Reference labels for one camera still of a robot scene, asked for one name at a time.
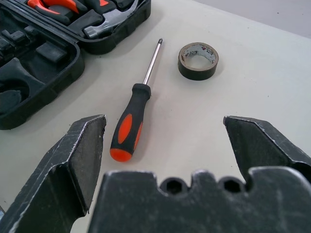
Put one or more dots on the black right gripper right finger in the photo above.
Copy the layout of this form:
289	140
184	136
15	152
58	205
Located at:
262	145

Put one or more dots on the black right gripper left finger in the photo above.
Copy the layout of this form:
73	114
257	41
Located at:
56	174

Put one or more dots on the black electrical tape roll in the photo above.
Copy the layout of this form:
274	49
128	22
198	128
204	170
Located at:
198	72

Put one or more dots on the black plastic tool case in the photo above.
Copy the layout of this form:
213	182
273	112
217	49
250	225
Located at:
51	72

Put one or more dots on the black orange phillips screwdriver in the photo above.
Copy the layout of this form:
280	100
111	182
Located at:
127	128

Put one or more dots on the silver claw hammer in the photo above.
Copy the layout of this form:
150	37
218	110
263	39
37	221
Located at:
114	18

